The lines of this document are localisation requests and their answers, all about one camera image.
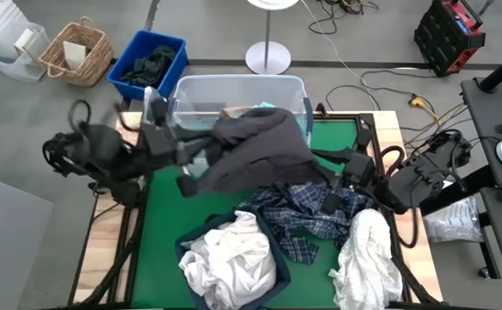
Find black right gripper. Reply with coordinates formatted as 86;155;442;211
310;148;376;215

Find black side table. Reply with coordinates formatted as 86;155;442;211
460;77;502;298

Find wicker basket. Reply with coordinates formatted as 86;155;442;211
38;15;115;88

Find clear plastic storage bin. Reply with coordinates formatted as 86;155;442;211
142;75;314;150

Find white floor lamp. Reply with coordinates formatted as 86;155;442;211
245;0;300;76

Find dark grey garment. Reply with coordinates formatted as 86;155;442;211
194;107;325;195

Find cream white garment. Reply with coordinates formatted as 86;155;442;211
328;208;405;310

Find dark green clothes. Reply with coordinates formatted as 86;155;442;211
119;45;177;89

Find clear plastic bag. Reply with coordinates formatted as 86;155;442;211
422;195;485;245

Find white floor cable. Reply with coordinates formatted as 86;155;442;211
300;0;383;112

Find red and black utility box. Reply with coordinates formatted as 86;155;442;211
413;0;487;78

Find teal garment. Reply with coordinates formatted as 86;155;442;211
180;102;278;130

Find black looped floor cable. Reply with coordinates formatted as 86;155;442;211
325;68;432;113

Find blue plaid shirt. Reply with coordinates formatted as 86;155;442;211
237;180;375;264

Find blue plastic bin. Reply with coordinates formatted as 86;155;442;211
107;28;190;100

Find green table mat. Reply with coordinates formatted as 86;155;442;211
130;119;400;309

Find navy fabric bin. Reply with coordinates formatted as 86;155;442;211
175;209;293;310

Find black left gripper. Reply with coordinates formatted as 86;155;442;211
140;96;200;199

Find white paper sheet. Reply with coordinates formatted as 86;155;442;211
63;40;88;72

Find white stained shirt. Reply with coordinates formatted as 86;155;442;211
178;210;277;310

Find black floor cable bundle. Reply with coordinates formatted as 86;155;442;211
308;0;381;35

